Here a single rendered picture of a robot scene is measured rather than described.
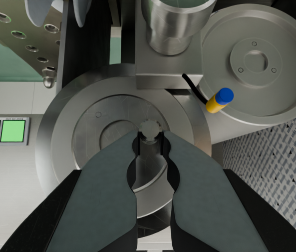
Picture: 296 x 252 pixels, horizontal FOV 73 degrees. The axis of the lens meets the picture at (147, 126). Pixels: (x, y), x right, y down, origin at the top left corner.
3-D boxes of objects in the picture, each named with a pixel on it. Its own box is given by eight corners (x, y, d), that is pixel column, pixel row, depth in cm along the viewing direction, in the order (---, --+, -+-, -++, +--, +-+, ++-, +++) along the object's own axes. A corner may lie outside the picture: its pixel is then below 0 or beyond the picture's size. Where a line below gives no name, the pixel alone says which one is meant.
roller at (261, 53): (312, 3, 19) (334, 125, 17) (217, 94, 45) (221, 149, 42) (188, 1, 19) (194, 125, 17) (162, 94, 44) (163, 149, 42)
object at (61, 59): (74, -70, 22) (61, 94, 18) (110, 51, 45) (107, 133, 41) (69, -70, 22) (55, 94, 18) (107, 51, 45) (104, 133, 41)
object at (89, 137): (64, 103, 15) (159, 85, 16) (73, 110, 17) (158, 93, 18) (77, 204, 14) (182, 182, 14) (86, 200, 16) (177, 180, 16)
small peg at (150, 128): (162, 139, 12) (140, 141, 12) (159, 144, 15) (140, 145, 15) (160, 117, 12) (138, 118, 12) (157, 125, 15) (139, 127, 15)
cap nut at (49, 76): (54, 68, 50) (52, 85, 50) (60, 75, 54) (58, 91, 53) (39, 68, 50) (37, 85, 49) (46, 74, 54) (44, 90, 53)
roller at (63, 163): (192, 76, 17) (197, 220, 15) (163, 129, 43) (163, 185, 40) (56, 74, 17) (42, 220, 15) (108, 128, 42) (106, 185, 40)
